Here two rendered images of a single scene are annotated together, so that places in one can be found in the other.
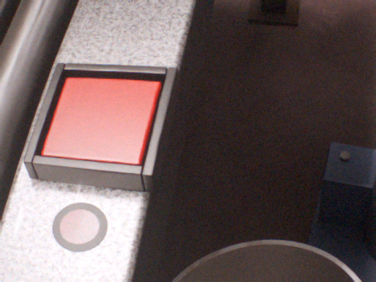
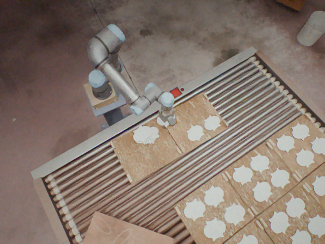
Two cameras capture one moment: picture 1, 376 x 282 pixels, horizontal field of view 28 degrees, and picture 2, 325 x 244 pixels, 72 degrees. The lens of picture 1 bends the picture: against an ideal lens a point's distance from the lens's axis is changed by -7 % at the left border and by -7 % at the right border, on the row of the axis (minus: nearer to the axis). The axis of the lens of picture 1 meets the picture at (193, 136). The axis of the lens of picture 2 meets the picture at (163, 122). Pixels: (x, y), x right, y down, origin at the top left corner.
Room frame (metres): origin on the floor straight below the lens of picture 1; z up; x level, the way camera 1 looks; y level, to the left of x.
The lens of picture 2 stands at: (1.07, 0.56, 2.52)
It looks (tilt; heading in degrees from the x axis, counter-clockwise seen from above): 67 degrees down; 218
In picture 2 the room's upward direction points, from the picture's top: 3 degrees clockwise
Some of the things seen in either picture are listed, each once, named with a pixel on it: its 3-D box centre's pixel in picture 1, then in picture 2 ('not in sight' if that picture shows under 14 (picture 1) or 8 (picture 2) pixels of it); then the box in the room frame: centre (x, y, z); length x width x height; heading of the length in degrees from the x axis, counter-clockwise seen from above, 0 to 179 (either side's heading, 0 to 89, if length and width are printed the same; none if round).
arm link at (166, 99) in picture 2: not in sight; (166, 101); (0.57, 0.18, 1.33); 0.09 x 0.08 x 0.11; 90
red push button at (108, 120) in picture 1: (102, 124); (175, 92); (0.29, 0.05, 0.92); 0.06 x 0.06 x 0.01; 75
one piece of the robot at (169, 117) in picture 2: not in sight; (168, 115); (0.57, 0.20, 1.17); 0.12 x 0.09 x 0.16; 79
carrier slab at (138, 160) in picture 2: not in sight; (145, 148); (0.80, 0.19, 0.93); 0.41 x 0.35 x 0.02; 162
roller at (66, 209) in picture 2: not in sight; (181, 137); (0.55, 0.32, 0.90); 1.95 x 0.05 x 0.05; 165
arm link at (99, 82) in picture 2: not in sight; (98, 80); (0.68, -0.37, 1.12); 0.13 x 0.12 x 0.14; 0
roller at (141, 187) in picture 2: not in sight; (192, 153); (0.58, 0.47, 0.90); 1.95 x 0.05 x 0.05; 165
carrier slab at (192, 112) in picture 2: not in sight; (193, 122); (0.40, 0.32, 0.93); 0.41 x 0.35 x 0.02; 162
